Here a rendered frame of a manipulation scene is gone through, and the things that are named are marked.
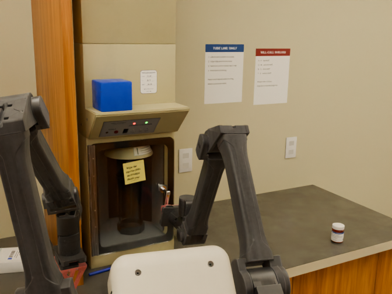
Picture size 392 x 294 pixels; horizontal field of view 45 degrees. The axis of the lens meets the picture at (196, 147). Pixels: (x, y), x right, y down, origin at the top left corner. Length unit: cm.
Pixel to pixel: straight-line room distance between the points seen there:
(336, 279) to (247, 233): 101
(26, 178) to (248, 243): 47
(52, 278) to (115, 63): 85
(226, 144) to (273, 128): 137
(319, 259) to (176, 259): 110
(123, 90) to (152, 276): 79
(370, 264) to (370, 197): 105
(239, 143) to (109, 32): 64
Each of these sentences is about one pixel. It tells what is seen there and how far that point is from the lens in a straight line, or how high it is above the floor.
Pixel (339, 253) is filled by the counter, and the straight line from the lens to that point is 192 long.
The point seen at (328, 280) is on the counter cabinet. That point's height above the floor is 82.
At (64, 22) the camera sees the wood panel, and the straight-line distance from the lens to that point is 143.
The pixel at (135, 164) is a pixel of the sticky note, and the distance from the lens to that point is 163.
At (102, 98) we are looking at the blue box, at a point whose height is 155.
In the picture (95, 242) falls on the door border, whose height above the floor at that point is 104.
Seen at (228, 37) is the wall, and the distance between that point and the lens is 225.
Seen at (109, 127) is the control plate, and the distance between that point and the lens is 151.
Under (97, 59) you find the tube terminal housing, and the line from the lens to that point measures 155.
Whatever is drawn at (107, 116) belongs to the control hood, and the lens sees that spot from 146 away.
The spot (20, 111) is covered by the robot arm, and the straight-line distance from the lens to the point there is 85.
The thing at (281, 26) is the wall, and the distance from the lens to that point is 242.
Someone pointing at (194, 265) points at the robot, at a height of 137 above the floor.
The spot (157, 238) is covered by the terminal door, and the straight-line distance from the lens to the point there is 176.
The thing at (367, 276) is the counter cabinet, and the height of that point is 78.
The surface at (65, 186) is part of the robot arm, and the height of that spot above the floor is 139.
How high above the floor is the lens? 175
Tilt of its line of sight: 14 degrees down
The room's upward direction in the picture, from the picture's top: 1 degrees clockwise
